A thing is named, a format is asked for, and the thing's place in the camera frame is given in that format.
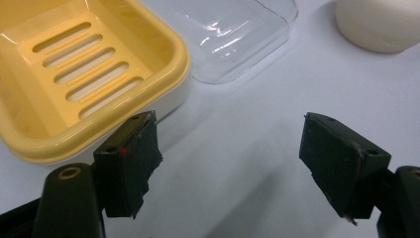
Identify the yellow soap dish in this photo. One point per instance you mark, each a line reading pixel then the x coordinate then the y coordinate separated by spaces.
pixel 79 76

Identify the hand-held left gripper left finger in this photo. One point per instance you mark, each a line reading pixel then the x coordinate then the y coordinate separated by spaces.
pixel 127 172

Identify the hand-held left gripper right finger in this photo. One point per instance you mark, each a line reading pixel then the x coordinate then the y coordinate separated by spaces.
pixel 336 165

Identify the clear plastic soap dish lid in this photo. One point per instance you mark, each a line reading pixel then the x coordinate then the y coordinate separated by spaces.
pixel 231 39

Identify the white soap bar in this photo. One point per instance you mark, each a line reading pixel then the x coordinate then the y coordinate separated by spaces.
pixel 379 23

